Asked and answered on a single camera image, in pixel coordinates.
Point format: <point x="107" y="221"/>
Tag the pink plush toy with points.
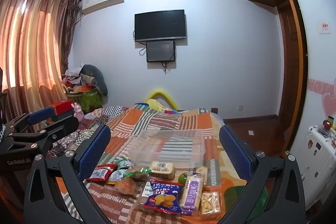
<point x="78" y="111"/>

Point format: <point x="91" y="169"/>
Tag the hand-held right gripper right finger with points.
<point x="233" y="150"/>

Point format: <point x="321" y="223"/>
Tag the clear plastic container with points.
<point x="168" y="145"/>

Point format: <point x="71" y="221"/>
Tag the orange bread packet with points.
<point x="126" y="186"/>

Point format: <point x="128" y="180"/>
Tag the red green toy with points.
<point x="328" y="123"/>

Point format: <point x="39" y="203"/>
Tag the black wall television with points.
<point x="160" y="26"/>

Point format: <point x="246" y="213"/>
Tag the dark wooden bed post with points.
<point x="214" y="110"/>

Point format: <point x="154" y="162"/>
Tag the red snack packet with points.
<point x="101" y="173"/>

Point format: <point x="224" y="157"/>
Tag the small beige pastry packet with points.
<point x="202" y="172"/>

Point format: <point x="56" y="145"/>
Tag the purple label wafer packet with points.
<point x="191" y="195"/>

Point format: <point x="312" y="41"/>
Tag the brown wooden door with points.
<point x="291" y="69"/>

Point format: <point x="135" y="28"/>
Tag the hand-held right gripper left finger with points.
<point x="94" y="150"/>

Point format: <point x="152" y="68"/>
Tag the red box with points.
<point x="61" y="104"/>

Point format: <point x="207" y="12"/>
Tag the white sliding wardrobe door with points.
<point x="315" y="56"/>

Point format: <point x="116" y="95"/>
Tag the red white door sticker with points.
<point x="324" y="27"/>

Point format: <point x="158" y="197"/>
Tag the pink striped curtain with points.
<point x="34" y="43"/>

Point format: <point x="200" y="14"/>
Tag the small black wall monitor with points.
<point x="160" y="51"/>

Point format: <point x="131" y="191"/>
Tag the clear peanut brittle packet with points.
<point x="210" y="203"/>

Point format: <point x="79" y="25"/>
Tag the white paper scrap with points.
<point x="251" y="133"/>

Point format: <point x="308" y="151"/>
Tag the blue cracker packet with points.
<point x="162" y="200"/>

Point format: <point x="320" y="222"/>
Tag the dark green snack packet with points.
<point x="123" y="163"/>

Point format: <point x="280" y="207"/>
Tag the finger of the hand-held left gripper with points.
<point x="39" y="115"/>
<point x="60" y="125"/>

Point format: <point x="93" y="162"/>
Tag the black white checkered cloth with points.
<point x="113" y="111"/>

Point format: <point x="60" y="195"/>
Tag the dark blue box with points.
<point x="64" y="115"/>

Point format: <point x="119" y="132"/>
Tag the yellow cloth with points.
<point x="157" y="104"/>

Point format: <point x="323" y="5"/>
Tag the yellow foam tube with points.
<point x="168" y="96"/>

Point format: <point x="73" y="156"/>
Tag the white suitcase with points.
<point x="317" y="161"/>

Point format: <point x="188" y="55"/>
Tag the round biscuit sleeve packet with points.
<point x="144" y="193"/>

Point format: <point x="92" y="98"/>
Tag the beige cake packet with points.
<point x="162" y="170"/>

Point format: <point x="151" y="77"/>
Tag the green citrus fruit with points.
<point x="183" y="178"/>

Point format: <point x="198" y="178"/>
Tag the cream patterned fleece blanket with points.
<point x="228" y="187"/>

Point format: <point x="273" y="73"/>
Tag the white green snack packet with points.
<point x="116" y="175"/>

